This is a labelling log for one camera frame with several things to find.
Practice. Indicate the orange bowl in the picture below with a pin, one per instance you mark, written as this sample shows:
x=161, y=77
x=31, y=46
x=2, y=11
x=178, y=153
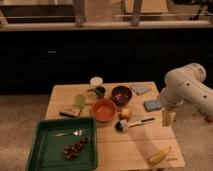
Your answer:
x=104, y=110

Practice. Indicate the blue sponge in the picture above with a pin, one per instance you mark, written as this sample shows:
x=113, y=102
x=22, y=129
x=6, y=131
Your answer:
x=152, y=105

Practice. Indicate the green plastic tray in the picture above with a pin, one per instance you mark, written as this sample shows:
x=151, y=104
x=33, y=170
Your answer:
x=47, y=152

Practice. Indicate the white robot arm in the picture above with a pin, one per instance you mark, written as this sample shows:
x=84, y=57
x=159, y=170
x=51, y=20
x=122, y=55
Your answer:
x=187, y=83

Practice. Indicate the light green cup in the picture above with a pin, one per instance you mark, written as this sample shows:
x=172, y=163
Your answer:
x=80, y=101

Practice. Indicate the grey blue cloth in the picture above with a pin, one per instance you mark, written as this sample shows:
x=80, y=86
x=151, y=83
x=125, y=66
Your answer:
x=139, y=90

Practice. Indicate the wooden table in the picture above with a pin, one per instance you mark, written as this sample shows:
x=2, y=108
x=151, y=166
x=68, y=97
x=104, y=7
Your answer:
x=129, y=151

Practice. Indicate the yellow banana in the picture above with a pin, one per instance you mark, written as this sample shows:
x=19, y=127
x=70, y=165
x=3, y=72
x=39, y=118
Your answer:
x=158, y=157

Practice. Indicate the dark green mug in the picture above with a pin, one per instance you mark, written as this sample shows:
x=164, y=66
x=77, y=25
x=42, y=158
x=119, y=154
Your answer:
x=99, y=91

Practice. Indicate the dark maroon bowl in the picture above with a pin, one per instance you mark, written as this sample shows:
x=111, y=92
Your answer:
x=121, y=95

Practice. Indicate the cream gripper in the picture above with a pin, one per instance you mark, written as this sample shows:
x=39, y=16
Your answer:
x=168, y=118

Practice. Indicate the silver fork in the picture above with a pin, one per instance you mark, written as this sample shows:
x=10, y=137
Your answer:
x=76, y=133

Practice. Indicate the white lidded cup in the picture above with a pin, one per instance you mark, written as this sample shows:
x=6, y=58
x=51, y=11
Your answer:
x=96, y=81

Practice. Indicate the dark red grape bunch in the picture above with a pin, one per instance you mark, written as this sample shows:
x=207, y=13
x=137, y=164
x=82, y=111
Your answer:
x=72, y=151

